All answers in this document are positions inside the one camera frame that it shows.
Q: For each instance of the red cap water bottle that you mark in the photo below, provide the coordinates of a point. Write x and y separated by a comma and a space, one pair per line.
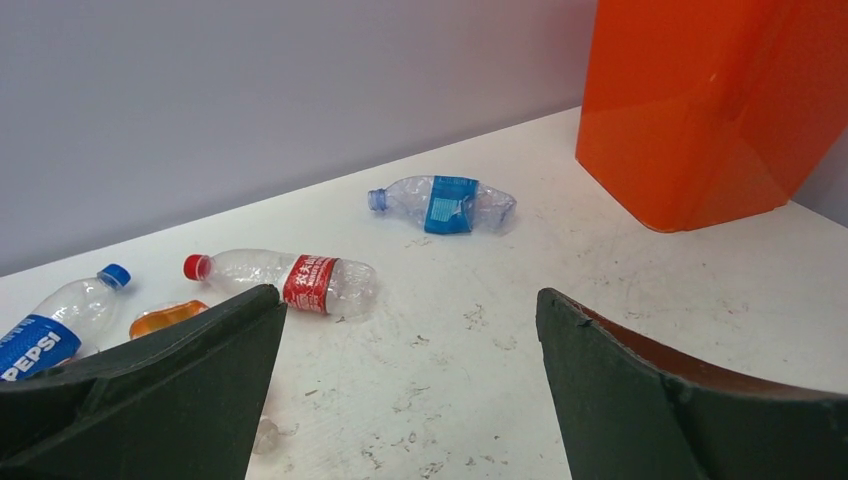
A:
309, 283

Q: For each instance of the clear Pepsi bottle top left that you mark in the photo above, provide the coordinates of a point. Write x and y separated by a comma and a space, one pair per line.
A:
76, 315

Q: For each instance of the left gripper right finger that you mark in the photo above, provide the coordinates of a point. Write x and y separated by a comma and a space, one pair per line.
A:
629, 407

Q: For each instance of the orange plastic bin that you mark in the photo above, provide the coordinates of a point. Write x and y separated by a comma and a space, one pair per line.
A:
697, 113

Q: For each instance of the crushed orange label bottle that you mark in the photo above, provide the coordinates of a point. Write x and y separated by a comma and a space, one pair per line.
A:
164, 316

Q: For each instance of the crushed blue label bottle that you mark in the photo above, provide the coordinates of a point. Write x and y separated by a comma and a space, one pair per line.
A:
444, 205

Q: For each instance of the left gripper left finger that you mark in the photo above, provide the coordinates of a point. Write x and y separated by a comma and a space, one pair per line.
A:
180, 403

